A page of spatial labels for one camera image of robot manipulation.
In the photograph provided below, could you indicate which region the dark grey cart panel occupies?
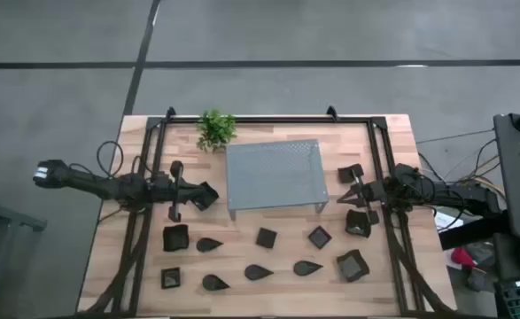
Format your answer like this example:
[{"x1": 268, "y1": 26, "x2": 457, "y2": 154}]
[{"x1": 493, "y1": 113, "x2": 520, "y2": 243}]

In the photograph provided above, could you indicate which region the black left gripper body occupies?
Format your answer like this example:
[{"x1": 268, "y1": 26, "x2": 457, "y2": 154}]
[{"x1": 154, "y1": 160, "x2": 195, "y2": 223}]

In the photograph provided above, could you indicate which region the black cart base bar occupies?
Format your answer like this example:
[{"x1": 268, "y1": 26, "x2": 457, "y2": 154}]
[{"x1": 439, "y1": 216, "x2": 513, "y2": 252}]

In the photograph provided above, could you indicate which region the grey metal side table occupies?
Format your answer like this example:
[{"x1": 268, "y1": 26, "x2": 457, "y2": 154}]
[{"x1": 0, "y1": 176, "x2": 48, "y2": 319}]

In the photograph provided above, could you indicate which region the green artificial potted plant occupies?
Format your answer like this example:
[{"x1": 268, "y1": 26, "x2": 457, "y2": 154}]
[{"x1": 195, "y1": 108, "x2": 238, "y2": 155}]

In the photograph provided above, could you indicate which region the thin black floor cable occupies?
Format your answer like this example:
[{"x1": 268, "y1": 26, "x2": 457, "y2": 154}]
[{"x1": 415, "y1": 128, "x2": 495, "y2": 144}]

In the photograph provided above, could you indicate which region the white paper sheet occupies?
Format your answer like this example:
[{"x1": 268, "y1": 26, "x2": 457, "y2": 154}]
[{"x1": 434, "y1": 211, "x2": 464, "y2": 231}]

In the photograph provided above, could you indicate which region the bunch of floor cables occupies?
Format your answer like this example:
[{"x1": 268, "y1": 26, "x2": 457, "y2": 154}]
[{"x1": 416, "y1": 136, "x2": 508, "y2": 200}]

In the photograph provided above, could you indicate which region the black cable bundle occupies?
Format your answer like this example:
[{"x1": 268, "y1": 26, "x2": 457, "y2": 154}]
[
  {"x1": 81, "y1": 212, "x2": 150, "y2": 315},
  {"x1": 387, "y1": 221, "x2": 460, "y2": 316}
]

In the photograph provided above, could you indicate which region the red object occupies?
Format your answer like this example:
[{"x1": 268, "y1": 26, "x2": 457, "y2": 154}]
[{"x1": 450, "y1": 246, "x2": 477, "y2": 269}]

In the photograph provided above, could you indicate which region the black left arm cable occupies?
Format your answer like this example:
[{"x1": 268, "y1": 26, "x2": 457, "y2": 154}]
[{"x1": 96, "y1": 140, "x2": 125, "y2": 178}]

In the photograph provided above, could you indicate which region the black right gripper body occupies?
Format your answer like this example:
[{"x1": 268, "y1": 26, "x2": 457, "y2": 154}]
[{"x1": 351, "y1": 167, "x2": 390, "y2": 225}]

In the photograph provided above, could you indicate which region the grey perforated metal shelf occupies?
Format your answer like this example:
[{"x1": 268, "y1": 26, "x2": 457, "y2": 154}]
[{"x1": 225, "y1": 138, "x2": 330, "y2": 222}]

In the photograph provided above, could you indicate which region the black aluminium table frame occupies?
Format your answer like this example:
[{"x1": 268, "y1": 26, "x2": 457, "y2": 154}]
[{"x1": 117, "y1": 115, "x2": 424, "y2": 316}]

